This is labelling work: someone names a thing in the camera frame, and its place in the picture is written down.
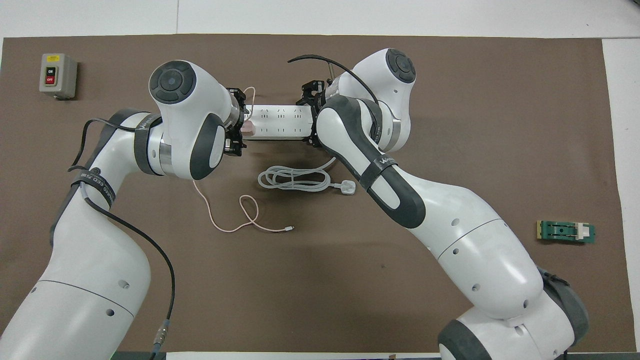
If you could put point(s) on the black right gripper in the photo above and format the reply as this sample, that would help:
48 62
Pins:
316 97

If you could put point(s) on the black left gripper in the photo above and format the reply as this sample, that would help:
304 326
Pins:
236 102

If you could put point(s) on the pink charger adapter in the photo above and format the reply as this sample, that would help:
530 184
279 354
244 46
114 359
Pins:
248 129

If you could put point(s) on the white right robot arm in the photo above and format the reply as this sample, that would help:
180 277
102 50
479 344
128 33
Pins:
475 235

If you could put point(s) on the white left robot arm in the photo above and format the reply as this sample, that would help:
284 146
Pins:
100 280

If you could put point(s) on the brown table mat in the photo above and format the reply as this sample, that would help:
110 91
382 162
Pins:
500 75

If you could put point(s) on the grey on-off switch box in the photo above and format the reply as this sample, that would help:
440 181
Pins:
57 75

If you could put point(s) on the green knife switch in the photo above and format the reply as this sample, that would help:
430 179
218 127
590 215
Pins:
565 231

